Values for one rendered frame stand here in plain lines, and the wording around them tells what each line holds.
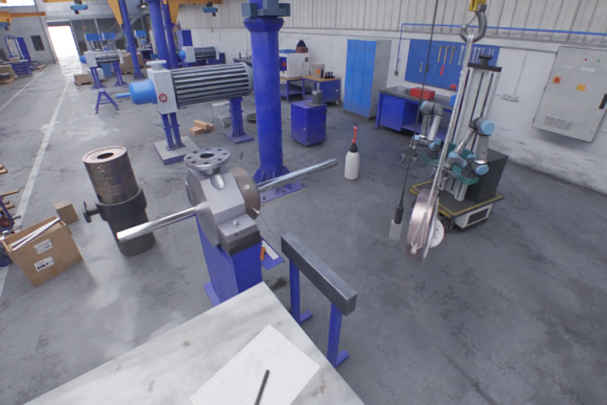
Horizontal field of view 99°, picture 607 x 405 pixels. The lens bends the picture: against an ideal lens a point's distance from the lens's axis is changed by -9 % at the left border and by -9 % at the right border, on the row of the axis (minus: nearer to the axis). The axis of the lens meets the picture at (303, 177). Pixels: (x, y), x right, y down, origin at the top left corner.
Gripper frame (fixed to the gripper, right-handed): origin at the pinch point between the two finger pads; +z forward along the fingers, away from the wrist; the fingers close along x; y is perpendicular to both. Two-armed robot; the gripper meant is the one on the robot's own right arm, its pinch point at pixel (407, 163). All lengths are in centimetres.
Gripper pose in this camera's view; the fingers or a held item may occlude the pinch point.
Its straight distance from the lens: 327.5
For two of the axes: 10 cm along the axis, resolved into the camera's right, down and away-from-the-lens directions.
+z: -2.8, 9.5, 1.7
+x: -5.2, -2.9, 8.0
